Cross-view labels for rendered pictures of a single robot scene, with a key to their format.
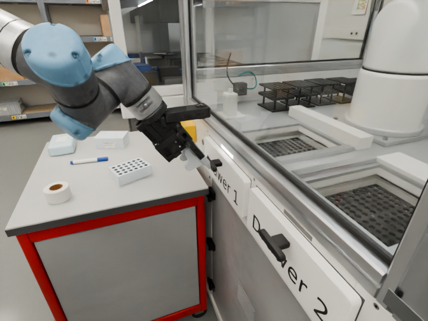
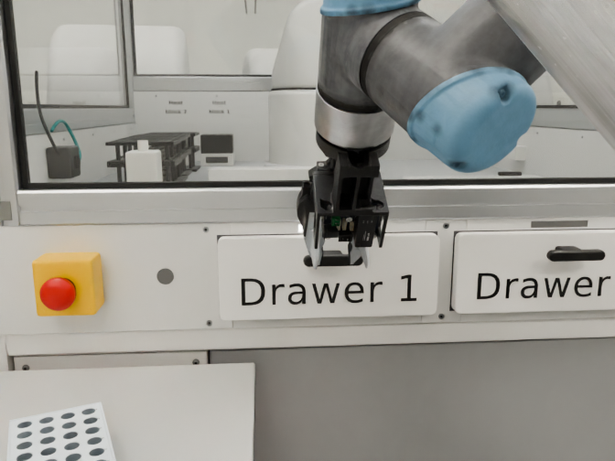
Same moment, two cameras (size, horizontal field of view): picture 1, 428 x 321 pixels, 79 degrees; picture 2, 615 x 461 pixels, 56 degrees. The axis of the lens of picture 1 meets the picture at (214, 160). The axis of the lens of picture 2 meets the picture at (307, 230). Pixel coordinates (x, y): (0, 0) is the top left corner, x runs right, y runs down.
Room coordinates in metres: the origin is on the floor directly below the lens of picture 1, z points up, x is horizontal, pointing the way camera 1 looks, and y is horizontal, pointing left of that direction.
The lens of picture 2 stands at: (0.47, 0.69, 1.09)
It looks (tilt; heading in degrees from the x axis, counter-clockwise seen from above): 12 degrees down; 286
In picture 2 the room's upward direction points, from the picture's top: straight up
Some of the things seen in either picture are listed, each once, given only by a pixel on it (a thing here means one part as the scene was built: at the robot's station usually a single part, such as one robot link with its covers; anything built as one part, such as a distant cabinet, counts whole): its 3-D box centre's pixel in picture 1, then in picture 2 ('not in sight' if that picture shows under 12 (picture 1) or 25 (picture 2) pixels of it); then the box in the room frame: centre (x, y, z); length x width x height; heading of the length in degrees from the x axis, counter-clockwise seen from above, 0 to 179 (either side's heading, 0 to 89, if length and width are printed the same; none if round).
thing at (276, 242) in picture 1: (277, 242); (571, 252); (0.34, -0.11, 0.91); 0.07 x 0.04 x 0.01; 20
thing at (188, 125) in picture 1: (187, 132); (68, 284); (0.95, 0.10, 0.88); 0.07 x 0.05 x 0.07; 20
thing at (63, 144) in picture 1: (62, 143); not in sight; (1.04, 0.66, 0.78); 0.15 x 0.10 x 0.04; 21
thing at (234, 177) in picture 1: (223, 171); (329, 275); (0.65, -0.03, 0.87); 0.29 x 0.02 x 0.11; 20
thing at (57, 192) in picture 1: (57, 192); not in sight; (0.68, 0.49, 0.78); 0.07 x 0.07 x 0.04
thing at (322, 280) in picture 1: (287, 251); (558, 271); (0.35, -0.14, 0.87); 0.29 x 0.02 x 0.11; 20
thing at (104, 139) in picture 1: (112, 139); not in sight; (1.08, 0.46, 0.79); 0.13 x 0.09 x 0.05; 91
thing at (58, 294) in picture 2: not in sight; (59, 292); (0.94, 0.13, 0.88); 0.04 x 0.03 x 0.04; 20
